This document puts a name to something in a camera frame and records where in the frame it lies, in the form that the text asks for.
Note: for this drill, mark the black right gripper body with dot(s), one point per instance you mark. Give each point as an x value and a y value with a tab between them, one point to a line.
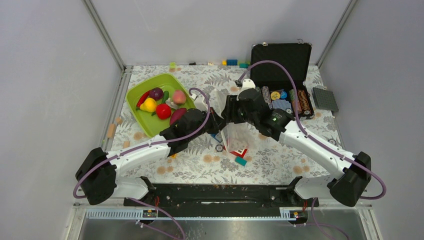
238	115

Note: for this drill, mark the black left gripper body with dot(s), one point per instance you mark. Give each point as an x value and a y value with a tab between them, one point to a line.
211	126

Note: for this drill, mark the clear zip top bag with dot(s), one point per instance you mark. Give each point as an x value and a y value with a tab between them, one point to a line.
235	136

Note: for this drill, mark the pink toy peach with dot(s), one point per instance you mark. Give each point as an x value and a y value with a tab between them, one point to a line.
179	97

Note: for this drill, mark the red toy apple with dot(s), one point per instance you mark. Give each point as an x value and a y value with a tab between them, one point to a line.
163	111

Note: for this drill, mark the green toy cucumber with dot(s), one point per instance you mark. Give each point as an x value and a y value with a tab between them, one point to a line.
165	97

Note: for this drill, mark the yellow toy pear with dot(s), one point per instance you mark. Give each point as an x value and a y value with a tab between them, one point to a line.
149	105

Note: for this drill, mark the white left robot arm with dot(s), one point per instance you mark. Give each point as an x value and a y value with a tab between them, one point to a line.
100	176

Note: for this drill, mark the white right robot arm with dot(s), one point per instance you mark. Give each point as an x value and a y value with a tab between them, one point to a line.
347	173

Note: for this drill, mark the blue grey toy block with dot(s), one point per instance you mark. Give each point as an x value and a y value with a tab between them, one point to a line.
217	137

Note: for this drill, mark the black poker chip case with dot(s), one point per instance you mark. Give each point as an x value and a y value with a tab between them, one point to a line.
294	57

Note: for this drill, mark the floral table mat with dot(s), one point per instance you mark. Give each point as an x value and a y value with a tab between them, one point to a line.
268	162

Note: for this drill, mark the maroon toy sweet potato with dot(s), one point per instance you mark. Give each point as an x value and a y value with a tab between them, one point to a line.
177	116

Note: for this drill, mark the red toy calculator block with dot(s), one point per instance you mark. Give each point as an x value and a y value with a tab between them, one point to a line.
239	153

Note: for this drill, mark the blue yellow block row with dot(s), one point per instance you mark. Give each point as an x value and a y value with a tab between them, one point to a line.
235	62

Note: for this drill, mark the teal toy block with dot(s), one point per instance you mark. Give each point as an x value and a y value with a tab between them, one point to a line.
241	161

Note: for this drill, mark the green plastic tub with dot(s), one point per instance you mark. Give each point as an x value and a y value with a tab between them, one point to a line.
149	122

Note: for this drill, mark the purple toy onion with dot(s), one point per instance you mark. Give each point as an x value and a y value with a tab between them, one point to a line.
156	93

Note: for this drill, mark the grey building baseplate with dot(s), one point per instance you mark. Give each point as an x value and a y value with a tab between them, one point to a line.
324	99

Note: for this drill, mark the red toy chili pepper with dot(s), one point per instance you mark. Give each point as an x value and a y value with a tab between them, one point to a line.
142	99

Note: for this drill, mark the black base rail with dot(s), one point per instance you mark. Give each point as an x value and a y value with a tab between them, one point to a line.
225	200

